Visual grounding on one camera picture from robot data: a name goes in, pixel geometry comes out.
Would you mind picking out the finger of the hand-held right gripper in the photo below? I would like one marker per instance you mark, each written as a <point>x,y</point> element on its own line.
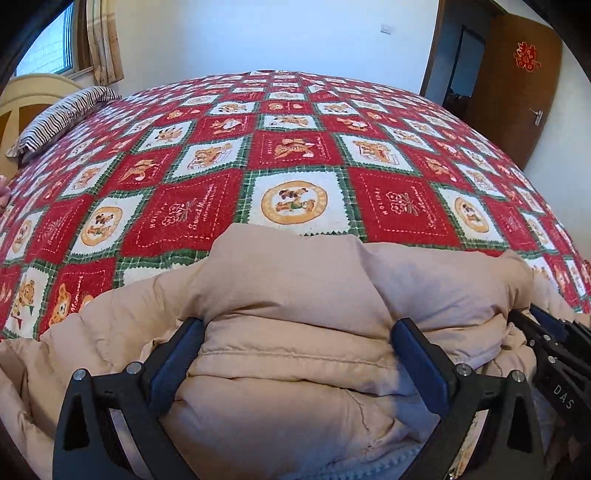
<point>535,334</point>
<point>556,323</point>

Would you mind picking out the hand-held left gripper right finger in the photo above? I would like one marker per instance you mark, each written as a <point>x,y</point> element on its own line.
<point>418,364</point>

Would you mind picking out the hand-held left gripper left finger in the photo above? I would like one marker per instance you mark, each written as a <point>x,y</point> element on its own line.
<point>178,364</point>

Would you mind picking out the light quilted puffer jacket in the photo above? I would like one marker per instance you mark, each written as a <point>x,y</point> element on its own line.
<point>300,300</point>

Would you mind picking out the brown wooden door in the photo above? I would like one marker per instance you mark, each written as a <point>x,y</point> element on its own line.
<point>508,101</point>

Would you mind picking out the red printed bedspread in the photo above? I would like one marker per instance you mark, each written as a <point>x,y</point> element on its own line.
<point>295,152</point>

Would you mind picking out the red paper door decoration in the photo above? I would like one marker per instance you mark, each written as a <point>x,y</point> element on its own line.
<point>526,56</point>

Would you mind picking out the striped pillow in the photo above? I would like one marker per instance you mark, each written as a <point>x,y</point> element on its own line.
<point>60,117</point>

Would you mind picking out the cream and brown headboard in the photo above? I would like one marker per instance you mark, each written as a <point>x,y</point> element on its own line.
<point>41,85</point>

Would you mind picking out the narrow beige patterned curtain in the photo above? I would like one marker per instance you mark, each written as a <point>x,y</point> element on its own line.
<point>104,46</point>

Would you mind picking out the window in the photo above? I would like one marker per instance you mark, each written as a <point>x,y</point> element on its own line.
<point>51,50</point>

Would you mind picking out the dark wooden door frame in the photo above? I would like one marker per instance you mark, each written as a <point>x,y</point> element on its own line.
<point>433,50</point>

